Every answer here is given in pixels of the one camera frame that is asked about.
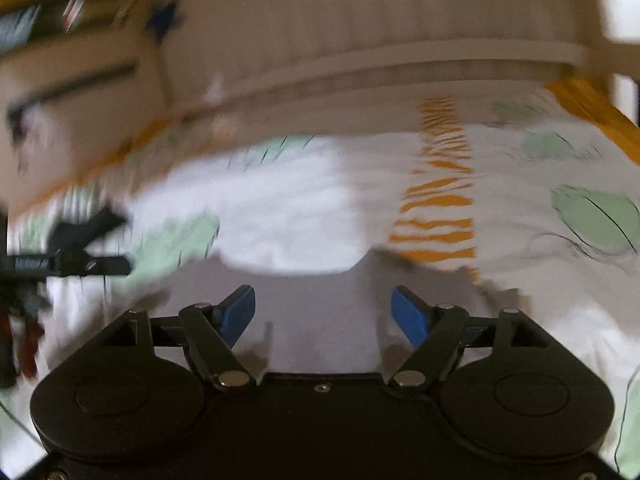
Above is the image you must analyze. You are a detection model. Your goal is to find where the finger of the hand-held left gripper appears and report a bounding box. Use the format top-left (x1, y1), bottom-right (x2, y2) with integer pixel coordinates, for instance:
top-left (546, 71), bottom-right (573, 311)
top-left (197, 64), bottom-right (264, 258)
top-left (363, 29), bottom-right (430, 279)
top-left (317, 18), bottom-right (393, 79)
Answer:
top-left (48, 207), bottom-right (128, 261)
top-left (52, 254), bottom-right (132, 278)

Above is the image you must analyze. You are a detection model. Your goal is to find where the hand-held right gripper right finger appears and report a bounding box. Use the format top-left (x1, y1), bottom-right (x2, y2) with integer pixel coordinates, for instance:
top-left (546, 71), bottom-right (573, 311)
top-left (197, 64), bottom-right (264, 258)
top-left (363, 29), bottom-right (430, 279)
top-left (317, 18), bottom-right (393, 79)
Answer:
top-left (385, 285), bottom-right (551, 391)

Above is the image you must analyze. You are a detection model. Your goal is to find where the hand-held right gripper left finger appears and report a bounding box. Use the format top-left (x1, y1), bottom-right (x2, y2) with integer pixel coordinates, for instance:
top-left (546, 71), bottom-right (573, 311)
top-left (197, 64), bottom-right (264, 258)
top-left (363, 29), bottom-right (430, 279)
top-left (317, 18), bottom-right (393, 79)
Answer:
top-left (102, 284), bottom-right (258, 391)

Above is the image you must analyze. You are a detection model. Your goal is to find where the large grey garment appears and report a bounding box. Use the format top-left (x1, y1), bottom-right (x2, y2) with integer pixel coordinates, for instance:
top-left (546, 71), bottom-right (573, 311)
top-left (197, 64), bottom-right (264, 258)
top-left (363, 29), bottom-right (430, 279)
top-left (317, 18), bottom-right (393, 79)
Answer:
top-left (131, 247), bottom-right (536, 377)

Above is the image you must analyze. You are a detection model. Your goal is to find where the person's left forearm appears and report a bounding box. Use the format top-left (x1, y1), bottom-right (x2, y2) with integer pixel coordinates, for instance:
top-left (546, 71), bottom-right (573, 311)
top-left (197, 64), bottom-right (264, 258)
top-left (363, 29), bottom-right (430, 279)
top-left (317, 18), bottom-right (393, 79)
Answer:
top-left (7, 310), bottom-right (46, 381)

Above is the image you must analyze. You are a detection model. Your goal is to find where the white printed bed sheet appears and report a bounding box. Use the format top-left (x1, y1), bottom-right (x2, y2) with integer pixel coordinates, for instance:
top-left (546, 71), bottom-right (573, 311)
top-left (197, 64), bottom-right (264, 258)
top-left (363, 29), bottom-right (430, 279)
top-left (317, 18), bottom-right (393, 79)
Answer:
top-left (0, 77), bottom-right (640, 476)

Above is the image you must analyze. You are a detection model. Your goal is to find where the cream cabinet with black stripes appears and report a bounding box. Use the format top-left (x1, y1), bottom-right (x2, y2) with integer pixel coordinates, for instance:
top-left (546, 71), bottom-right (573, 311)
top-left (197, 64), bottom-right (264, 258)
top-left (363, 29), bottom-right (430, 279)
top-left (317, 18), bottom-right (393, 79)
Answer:
top-left (0, 0), bottom-right (176, 216)

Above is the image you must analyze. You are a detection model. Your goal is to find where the blue star decoration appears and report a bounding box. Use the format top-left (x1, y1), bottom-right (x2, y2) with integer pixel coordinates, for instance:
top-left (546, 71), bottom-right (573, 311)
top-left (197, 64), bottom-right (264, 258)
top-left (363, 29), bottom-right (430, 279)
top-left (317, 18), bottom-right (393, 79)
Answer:
top-left (144, 0), bottom-right (182, 43)

